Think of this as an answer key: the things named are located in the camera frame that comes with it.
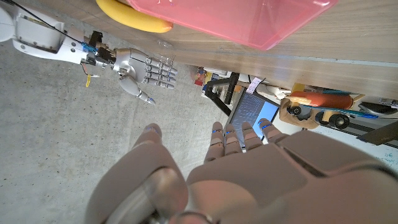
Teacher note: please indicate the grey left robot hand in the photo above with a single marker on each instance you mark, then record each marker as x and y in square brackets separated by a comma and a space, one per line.
[264, 180]

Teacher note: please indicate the pink translucent pencil case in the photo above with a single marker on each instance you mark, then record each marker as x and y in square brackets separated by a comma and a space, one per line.
[236, 18]

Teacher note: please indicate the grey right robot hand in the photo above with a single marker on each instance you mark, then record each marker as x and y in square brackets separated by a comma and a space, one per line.
[133, 67]

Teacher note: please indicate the yellow banana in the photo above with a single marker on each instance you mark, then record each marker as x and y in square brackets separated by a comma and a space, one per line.
[130, 17]

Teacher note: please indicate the paper note on monitor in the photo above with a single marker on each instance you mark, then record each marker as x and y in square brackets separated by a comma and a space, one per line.
[254, 85]

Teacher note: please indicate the brown cardboard cutout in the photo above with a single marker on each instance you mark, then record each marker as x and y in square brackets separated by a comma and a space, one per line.
[289, 119]

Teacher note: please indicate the black computer monitor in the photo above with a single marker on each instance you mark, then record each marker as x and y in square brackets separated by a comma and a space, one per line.
[253, 107]

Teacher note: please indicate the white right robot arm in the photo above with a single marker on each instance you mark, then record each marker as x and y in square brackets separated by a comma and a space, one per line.
[37, 37]

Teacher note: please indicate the white whiteboard with writing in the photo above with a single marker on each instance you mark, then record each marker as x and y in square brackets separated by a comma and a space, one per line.
[357, 146]

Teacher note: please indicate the black computer mouse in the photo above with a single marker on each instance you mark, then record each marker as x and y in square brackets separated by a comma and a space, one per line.
[377, 108]

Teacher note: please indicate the clear glass block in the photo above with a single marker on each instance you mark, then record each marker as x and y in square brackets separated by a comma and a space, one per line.
[166, 51]

